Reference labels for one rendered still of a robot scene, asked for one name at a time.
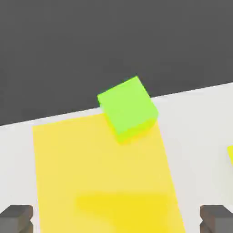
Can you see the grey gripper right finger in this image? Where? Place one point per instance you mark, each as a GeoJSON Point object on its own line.
{"type": "Point", "coordinates": [216, 218]}

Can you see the large yellow box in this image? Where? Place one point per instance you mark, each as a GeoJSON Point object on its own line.
{"type": "Point", "coordinates": [102, 173]}

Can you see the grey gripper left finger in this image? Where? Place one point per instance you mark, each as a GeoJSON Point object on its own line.
{"type": "Point", "coordinates": [14, 218]}

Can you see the small yellow cube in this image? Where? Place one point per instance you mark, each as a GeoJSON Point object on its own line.
{"type": "Point", "coordinates": [230, 153]}

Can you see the small green cube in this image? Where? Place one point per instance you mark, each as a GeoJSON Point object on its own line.
{"type": "Point", "coordinates": [127, 109]}

